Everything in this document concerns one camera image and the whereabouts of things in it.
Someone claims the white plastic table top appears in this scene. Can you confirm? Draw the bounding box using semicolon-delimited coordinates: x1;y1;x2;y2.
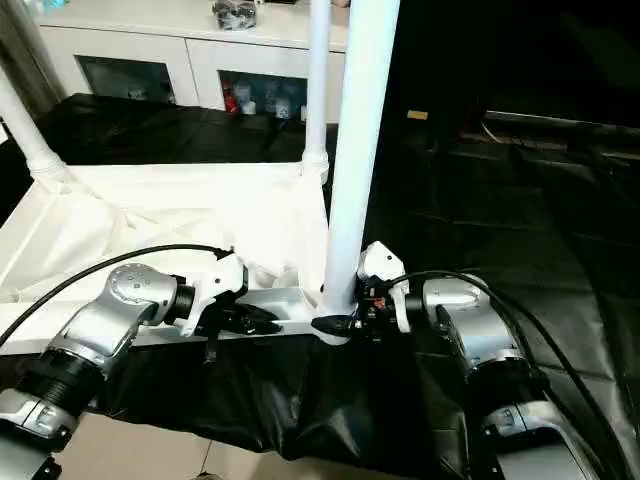
0;159;352;357

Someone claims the white plastic table leg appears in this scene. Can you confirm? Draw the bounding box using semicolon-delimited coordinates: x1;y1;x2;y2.
300;0;332;175
311;0;402;347
0;63;68;178

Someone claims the black flat board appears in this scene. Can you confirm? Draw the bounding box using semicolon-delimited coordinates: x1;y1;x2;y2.
481;109;640;133

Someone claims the white sideboard cabinet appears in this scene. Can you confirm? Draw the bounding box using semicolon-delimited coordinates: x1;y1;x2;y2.
37;0;352;122

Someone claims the dark glittery ornament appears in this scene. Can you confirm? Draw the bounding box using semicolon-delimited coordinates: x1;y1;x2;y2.
211;0;260;33

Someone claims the grey curtain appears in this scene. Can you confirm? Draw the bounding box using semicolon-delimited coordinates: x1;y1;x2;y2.
0;0;62;122

